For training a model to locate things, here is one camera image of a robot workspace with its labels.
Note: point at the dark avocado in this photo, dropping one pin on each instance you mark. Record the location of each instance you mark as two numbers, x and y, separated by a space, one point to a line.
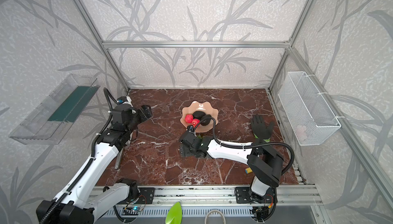
205 120
199 114

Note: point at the white wire basket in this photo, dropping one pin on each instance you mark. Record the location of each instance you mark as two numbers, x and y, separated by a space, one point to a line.
305 105

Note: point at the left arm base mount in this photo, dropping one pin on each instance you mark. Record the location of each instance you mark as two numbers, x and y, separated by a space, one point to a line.
145 196

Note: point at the aluminium front rail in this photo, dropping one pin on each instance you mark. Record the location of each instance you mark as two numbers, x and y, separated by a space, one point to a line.
291 195

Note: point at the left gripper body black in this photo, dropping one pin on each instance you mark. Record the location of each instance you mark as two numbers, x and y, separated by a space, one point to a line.
143 113

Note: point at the clear plastic wall bin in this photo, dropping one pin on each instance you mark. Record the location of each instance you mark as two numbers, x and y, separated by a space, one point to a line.
48 123

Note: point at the black green glove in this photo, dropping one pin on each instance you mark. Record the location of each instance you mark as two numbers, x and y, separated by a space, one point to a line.
260 129

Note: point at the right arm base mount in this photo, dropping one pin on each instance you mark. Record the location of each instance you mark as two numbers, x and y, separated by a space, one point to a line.
244 195

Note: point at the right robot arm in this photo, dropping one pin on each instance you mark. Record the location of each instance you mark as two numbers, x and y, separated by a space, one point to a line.
268 161

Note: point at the green leaf shaped object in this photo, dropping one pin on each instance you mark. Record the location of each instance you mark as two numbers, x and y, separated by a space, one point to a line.
174 215

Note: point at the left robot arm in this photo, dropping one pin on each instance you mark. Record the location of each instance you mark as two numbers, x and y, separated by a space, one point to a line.
71 205

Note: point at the red fake fruit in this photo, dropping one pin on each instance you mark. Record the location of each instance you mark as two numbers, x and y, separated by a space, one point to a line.
188 118
195 122

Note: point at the pink scalloped fruit bowl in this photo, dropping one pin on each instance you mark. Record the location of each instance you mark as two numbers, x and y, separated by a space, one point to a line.
207 108

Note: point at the pink object in basket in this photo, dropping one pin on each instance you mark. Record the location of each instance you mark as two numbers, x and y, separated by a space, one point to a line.
301 133

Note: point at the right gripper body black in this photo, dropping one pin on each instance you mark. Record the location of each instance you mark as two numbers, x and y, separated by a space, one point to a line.
185 141

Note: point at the metal tongs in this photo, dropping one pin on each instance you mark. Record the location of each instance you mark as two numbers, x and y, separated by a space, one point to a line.
118 159

